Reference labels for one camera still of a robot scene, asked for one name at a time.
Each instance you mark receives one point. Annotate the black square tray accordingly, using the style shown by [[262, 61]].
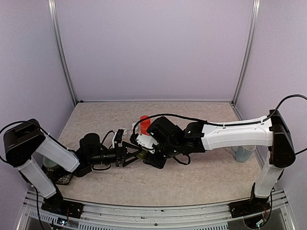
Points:
[[58, 175]]

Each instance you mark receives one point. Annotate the right aluminium frame post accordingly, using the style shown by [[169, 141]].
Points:
[[248, 51]]

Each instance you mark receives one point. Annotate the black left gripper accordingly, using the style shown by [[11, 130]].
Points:
[[121, 152]]

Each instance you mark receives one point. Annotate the front aluminium rail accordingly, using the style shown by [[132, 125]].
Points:
[[218, 216]]

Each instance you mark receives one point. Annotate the green ceramic bowl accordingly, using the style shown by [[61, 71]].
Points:
[[49, 163]]

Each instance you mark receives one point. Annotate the green pill organizer box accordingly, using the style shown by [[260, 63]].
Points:
[[142, 155]]

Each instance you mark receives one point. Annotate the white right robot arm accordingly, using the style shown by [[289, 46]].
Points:
[[269, 131]]

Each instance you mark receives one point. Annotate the light blue mug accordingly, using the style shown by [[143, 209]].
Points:
[[243, 153]]

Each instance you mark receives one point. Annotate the small white bottle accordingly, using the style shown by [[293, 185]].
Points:
[[122, 131]]

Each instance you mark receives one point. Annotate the aluminium frame post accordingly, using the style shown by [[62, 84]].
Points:
[[61, 52], [248, 51]]

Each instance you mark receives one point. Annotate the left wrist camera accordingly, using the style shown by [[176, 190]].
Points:
[[117, 138]]

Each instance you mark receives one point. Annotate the red cylindrical can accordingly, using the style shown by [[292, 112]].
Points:
[[144, 124]]

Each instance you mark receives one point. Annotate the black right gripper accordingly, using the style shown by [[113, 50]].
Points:
[[150, 160]]

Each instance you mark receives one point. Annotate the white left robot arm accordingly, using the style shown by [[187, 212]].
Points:
[[22, 139]]

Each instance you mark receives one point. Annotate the left aluminium frame post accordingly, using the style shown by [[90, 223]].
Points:
[[61, 52]]

